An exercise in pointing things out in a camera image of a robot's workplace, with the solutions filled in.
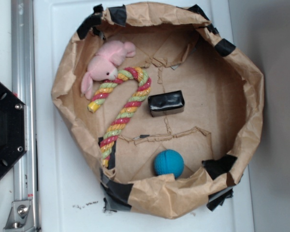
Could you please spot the black box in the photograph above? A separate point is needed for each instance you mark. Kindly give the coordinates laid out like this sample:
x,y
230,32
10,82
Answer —
x,y
166,103

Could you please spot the metal corner bracket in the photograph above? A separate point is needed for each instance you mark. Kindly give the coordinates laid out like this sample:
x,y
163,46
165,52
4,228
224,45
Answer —
x,y
21,217

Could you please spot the striped rope candy cane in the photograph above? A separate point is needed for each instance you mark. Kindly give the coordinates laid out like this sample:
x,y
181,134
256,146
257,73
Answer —
x,y
128,110

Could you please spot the pink plush bunny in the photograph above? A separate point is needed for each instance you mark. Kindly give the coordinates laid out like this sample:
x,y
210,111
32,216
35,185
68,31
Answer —
x,y
103,66

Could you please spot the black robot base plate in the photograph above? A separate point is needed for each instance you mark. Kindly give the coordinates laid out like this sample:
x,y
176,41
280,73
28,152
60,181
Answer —
x,y
12,130

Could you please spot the brown paper bag bin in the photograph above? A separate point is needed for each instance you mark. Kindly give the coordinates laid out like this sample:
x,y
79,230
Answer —
x,y
216,134

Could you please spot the aluminium rail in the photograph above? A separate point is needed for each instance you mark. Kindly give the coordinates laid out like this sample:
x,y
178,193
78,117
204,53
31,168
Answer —
x,y
23,84

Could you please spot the blue rubber ball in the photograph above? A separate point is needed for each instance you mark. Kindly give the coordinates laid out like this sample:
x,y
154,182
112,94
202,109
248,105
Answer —
x,y
169,162

